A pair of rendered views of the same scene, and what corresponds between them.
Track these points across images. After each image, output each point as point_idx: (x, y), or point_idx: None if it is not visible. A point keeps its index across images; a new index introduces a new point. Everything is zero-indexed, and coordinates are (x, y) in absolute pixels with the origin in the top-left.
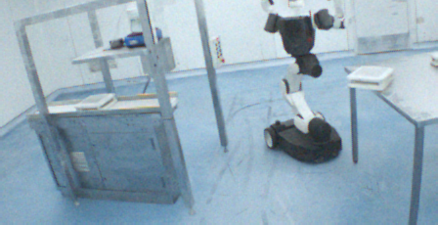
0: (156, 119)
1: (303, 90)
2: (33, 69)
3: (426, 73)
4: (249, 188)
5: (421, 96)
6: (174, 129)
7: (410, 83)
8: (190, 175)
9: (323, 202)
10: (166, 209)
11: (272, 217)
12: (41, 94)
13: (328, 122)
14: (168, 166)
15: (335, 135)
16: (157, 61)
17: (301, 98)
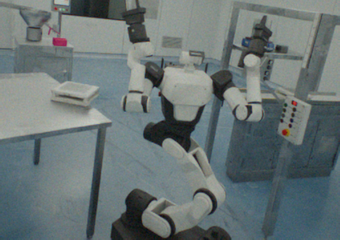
0: None
1: (190, 208)
2: (320, 55)
3: (9, 102)
4: (183, 193)
5: (32, 84)
6: (214, 102)
7: (36, 94)
8: (254, 201)
9: (110, 185)
10: (225, 169)
11: (144, 171)
12: (315, 74)
13: (131, 195)
14: (232, 145)
15: (122, 229)
16: (222, 51)
17: (186, 207)
